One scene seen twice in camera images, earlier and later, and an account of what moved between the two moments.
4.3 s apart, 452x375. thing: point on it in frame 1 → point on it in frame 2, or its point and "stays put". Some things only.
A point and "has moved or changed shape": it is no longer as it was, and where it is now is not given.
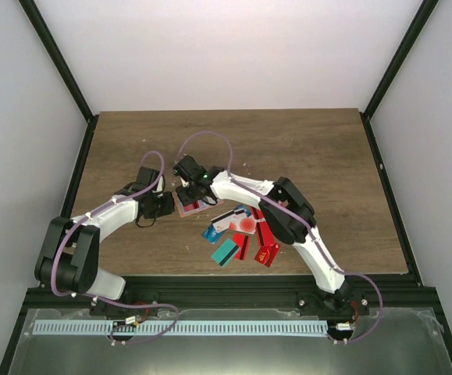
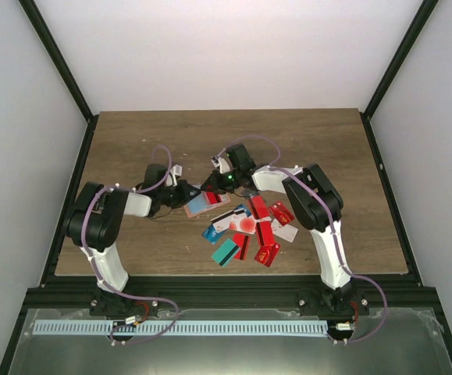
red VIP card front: x=266 y=254 stays put
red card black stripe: x=191 y=206 has moved or changed shape
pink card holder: x=193 y=208 has moved or changed shape
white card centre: x=242 y=223 stays put
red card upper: x=266 y=233 stays put
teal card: x=225 y=252 stays put
